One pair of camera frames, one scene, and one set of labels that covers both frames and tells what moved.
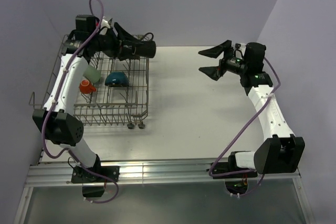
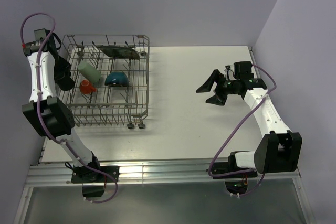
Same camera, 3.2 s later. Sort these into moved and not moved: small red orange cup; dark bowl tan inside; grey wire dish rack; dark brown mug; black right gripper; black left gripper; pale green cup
Moved: black left gripper; black right gripper; dark brown mug
Not moved: grey wire dish rack; small red orange cup; pale green cup; dark bowl tan inside
